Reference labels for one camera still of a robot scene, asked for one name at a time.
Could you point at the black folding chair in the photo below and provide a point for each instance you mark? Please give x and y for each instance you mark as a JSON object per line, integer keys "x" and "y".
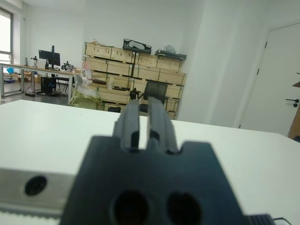
{"x": 62, "y": 80}

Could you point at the blue object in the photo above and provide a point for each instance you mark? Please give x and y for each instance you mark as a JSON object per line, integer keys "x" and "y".
{"x": 10, "y": 69}

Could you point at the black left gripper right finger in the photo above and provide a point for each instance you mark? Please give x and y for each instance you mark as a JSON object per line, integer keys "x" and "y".
{"x": 159, "y": 126}

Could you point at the pink and white carton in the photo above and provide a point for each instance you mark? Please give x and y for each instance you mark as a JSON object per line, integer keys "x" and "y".
{"x": 87, "y": 70}

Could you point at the white frame desk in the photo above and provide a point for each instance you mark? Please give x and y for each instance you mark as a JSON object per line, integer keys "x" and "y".
{"x": 2, "y": 79}

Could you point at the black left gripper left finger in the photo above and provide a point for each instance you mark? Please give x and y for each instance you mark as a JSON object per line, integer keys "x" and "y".
{"x": 130, "y": 126}

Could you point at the wooden top desk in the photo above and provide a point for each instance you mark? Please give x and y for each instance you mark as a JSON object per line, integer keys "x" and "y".
{"x": 65, "y": 72}

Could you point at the black flat case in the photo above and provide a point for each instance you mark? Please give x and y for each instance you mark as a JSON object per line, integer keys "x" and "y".
{"x": 171, "y": 55}

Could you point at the green sack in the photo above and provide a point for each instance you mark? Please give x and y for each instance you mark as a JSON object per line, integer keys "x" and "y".
{"x": 84, "y": 102}

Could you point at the cardboard box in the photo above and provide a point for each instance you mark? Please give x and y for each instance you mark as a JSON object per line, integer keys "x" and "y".
{"x": 28, "y": 76}

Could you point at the black computer monitor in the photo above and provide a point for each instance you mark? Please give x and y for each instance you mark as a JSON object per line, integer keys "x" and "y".
{"x": 48, "y": 55}

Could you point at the grey plastic bag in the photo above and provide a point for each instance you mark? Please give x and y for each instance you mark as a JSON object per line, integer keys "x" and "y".
{"x": 169, "y": 48}

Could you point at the white plastic wrapping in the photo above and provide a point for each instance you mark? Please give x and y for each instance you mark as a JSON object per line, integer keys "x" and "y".
{"x": 85, "y": 87}

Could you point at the black mesh office chair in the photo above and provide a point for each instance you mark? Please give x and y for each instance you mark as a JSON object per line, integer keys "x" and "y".
{"x": 155, "y": 89}

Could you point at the window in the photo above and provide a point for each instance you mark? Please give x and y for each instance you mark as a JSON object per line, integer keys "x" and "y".
{"x": 5, "y": 35}

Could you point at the black desk device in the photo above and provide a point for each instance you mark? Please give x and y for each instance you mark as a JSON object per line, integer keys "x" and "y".
{"x": 67, "y": 66}

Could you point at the small black desk stand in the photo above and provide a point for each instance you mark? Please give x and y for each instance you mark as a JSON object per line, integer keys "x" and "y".
{"x": 35, "y": 61}

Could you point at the black computer tower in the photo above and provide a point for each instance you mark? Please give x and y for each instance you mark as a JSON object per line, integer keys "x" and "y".
{"x": 48, "y": 85}

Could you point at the wooden crate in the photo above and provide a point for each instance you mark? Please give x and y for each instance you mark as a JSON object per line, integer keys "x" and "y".
{"x": 120, "y": 68}
{"x": 147, "y": 60}
{"x": 172, "y": 115}
{"x": 146, "y": 72}
{"x": 123, "y": 55}
{"x": 98, "y": 50}
{"x": 169, "y": 64}
{"x": 174, "y": 105}
{"x": 116, "y": 104}
{"x": 119, "y": 82}
{"x": 173, "y": 77}
{"x": 112, "y": 95}
{"x": 175, "y": 91}
{"x": 98, "y": 65}

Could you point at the white door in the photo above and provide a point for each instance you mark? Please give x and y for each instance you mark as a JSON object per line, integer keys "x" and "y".
{"x": 269, "y": 82}

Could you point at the black power strip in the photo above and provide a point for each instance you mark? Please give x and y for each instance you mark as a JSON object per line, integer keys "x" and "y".
{"x": 30, "y": 94}

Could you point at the black vertical pole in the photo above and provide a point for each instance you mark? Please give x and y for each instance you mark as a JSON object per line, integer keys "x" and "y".
{"x": 134, "y": 70}

